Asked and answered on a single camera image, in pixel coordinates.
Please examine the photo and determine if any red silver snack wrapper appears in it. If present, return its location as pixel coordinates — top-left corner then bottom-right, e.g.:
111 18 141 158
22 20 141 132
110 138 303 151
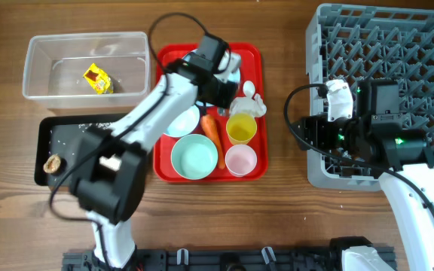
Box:
217 108 230 117

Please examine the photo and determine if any white tissue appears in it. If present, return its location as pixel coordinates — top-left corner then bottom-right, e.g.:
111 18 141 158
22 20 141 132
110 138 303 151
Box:
229 94 267 117

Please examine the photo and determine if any yellow plastic cup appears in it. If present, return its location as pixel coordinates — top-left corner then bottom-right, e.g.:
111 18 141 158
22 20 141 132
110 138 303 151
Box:
225 113 258 145

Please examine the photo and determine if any light blue bowl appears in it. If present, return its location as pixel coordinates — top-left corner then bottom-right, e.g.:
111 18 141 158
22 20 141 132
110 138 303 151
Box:
164 105 200 138

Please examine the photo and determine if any yellow snack wrapper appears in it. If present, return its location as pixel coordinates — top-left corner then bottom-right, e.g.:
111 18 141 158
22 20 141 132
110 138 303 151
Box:
83 63 114 95

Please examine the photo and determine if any pile of white rice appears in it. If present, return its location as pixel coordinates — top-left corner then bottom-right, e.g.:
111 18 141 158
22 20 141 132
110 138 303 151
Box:
57 120 116 151

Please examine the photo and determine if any brown round food piece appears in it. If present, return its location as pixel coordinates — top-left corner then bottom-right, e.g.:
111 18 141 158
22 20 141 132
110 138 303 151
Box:
43 154 62 174

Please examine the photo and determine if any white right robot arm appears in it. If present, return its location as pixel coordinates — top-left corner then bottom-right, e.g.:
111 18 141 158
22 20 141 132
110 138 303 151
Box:
284 114 434 270

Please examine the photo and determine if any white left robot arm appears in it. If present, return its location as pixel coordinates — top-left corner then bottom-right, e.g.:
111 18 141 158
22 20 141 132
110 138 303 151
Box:
69 72 240 270

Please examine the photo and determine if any grey dishwasher rack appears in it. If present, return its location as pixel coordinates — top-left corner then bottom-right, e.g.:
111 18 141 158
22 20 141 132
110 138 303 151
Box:
305 2 434 197

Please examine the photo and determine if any light blue plate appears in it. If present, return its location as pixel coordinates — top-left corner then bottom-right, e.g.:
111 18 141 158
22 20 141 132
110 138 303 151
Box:
182 49 242 107

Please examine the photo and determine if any orange carrot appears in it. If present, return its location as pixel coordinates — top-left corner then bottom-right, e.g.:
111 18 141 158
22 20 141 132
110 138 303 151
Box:
200 114 225 169

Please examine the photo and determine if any white plastic spoon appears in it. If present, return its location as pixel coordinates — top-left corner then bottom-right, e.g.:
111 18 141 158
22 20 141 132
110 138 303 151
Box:
243 81 255 98

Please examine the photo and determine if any red tray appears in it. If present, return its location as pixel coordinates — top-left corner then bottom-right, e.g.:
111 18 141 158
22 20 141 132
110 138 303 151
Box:
153 43 269 184

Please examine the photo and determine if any green bowl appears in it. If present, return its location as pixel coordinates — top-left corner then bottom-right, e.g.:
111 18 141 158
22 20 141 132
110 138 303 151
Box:
170 134 219 180

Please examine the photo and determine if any pink plastic cup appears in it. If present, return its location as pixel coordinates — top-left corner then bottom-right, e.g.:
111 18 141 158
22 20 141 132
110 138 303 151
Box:
225 145 258 177

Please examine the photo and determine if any clear plastic bin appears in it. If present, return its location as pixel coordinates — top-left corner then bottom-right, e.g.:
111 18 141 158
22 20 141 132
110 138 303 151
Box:
22 32 151 109

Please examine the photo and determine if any black tray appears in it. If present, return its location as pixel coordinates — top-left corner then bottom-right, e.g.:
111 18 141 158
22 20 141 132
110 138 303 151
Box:
34 113 124 187

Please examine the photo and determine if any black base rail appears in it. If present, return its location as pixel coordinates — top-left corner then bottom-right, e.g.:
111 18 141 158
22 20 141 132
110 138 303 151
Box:
61 246 398 271

